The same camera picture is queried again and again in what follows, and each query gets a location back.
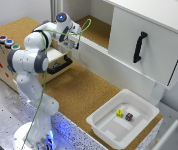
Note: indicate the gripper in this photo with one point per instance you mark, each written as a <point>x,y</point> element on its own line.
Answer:
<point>68,42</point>

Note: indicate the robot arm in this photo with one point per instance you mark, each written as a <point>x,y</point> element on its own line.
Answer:
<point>29,83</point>

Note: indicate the yellow block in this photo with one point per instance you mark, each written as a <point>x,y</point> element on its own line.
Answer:
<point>119,112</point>

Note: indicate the purple block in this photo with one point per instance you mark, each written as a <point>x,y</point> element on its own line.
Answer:
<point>129,116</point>

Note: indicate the wooden drawer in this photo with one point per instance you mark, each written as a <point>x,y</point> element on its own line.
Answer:
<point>57,55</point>

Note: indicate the green button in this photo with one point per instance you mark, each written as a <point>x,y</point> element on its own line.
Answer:
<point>15,47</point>

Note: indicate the blue button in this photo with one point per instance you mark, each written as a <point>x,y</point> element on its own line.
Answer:
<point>9,42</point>

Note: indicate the red button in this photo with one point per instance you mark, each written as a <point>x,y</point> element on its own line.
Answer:
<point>2,38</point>

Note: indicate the white cabinet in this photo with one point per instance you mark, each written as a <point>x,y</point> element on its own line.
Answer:
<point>129,78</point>

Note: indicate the wooden drawer box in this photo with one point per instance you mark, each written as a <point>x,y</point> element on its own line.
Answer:
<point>2,70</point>

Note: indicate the white sliding door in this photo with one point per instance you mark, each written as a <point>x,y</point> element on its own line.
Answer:
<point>155,46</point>

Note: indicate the white plastic box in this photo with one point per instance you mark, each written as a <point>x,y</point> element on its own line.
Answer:
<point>114,130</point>

